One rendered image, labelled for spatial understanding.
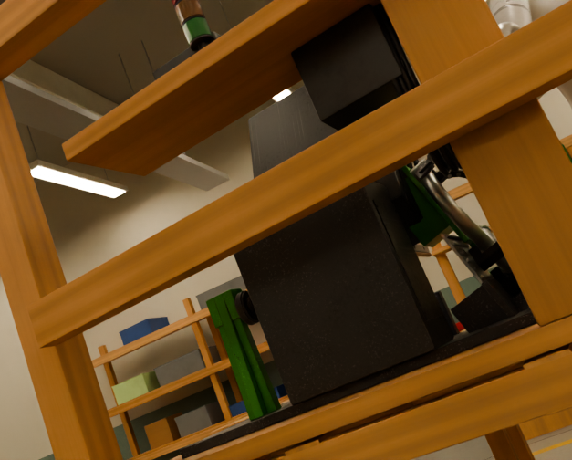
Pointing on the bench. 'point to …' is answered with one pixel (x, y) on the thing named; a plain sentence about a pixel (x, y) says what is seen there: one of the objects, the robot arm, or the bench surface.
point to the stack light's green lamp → (197, 32)
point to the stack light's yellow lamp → (188, 9)
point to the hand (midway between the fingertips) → (430, 174)
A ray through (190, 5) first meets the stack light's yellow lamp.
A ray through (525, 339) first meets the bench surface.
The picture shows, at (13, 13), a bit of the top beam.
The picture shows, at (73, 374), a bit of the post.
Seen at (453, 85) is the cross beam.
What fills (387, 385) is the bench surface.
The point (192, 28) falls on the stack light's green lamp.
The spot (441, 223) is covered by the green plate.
